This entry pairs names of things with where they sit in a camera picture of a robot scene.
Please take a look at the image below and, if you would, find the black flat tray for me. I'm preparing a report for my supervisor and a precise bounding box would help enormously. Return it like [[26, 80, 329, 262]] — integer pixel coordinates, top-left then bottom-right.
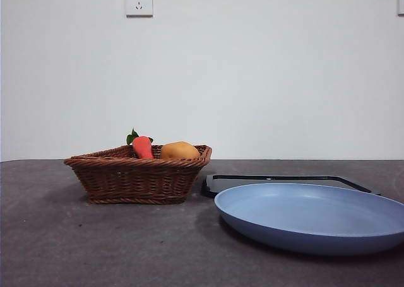
[[201, 174, 383, 200]]

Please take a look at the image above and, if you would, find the yellow potato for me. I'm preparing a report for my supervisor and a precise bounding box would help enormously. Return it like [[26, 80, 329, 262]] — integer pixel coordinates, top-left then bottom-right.
[[160, 141, 201, 161]]

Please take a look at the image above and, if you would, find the blue round plate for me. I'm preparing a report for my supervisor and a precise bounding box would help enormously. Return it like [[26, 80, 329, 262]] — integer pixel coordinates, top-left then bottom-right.
[[213, 182, 404, 257]]

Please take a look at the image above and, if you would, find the brown wicker basket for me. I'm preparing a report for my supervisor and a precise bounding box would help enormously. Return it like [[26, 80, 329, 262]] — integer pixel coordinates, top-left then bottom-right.
[[64, 144, 213, 205]]

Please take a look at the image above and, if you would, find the white wall power socket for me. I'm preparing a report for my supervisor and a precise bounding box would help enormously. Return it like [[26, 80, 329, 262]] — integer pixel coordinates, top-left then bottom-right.
[[126, 0, 154, 18]]

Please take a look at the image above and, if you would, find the orange carrot with green leaves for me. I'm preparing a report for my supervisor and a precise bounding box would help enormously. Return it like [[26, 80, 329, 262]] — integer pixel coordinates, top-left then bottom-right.
[[126, 128, 155, 160]]

